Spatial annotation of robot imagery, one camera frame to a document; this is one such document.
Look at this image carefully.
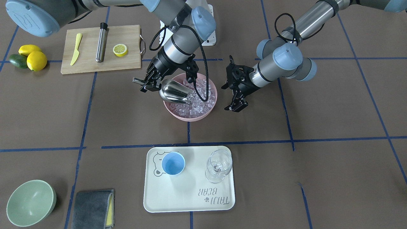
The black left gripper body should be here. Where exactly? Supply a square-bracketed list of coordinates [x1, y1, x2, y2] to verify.
[221, 55, 260, 96]

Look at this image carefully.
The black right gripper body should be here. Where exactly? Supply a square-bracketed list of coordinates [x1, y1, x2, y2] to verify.
[146, 49, 199, 83]

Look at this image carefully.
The stainless steel ice scoop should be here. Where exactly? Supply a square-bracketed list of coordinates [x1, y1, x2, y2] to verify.
[133, 77, 192, 104]

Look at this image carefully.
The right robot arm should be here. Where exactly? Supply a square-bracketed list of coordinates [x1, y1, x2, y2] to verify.
[5, 0, 216, 92]

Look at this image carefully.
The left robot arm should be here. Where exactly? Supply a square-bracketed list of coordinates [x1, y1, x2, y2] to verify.
[222, 0, 407, 113]

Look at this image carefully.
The pile of clear ice cubes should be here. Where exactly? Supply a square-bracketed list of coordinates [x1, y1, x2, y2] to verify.
[169, 77, 217, 117]

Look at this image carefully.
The light blue cup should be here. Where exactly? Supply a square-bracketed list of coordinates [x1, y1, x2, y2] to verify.
[162, 152, 186, 175]

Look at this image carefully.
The pink bowl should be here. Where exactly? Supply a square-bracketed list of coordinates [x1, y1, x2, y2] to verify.
[162, 73, 218, 122]

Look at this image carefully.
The half lemon slice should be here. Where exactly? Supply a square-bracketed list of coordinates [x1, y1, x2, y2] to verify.
[112, 44, 128, 57]

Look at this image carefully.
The clear wine glass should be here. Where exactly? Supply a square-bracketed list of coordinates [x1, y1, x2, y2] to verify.
[205, 149, 233, 184]

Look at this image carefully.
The steel cylinder muddler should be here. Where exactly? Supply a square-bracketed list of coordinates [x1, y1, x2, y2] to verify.
[95, 22, 108, 63]

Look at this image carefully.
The wooden cutting board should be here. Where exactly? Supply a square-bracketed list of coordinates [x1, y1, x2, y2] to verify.
[61, 25, 141, 74]

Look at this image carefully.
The cream bear serving tray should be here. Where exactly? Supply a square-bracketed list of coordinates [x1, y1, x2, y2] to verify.
[143, 145, 236, 213]

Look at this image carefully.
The yellow plastic knife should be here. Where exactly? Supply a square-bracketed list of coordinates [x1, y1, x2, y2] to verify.
[70, 33, 83, 66]

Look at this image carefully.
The yellow lemon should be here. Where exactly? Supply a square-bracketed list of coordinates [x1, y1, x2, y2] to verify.
[18, 45, 42, 57]
[27, 51, 48, 72]

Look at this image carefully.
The green lime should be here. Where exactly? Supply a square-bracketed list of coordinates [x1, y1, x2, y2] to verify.
[9, 54, 28, 69]

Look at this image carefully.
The grey and yellow folded cloth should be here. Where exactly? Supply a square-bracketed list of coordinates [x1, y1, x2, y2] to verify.
[71, 189, 115, 229]

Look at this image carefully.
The green ceramic bowl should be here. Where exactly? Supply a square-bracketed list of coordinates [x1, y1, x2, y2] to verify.
[6, 180, 57, 227]

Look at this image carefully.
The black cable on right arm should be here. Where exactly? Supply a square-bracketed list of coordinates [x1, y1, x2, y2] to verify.
[149, 25, 210, 103]

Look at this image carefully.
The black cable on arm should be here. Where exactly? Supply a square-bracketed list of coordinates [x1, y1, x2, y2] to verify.
[149, 25, 210, 103]
[275, 13, 314, 42]

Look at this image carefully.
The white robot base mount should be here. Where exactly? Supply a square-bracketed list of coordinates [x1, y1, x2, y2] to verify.
[158, 4, 217, 47]

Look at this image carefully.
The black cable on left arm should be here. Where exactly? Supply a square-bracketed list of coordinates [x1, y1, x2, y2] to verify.
[275, 13, 314, 42]

